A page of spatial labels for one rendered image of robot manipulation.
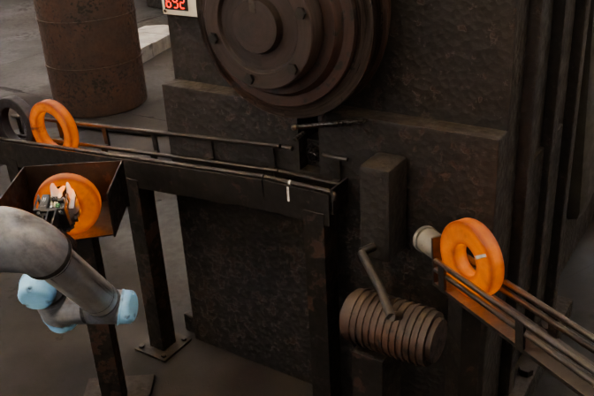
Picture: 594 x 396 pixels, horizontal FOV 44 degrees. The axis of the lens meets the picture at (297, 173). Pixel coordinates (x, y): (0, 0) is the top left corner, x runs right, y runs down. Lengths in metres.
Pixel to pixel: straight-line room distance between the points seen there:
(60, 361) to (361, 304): 1.18
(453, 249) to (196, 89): 0.86
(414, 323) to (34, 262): 0.78
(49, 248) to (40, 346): 1.28
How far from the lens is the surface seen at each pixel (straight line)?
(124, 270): 2.91
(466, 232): 1.44
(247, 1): 1.57
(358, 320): 1.65
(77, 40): 4.47
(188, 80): 2.08
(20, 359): 2.58
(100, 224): 1.93
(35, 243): 1.34
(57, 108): 2.33
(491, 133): 1.63
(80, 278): 1.47
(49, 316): 1.72
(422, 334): 1.59
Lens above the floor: 1.47
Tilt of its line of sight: 25 degrees down
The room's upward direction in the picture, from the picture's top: 3 degrees counter-clockwise
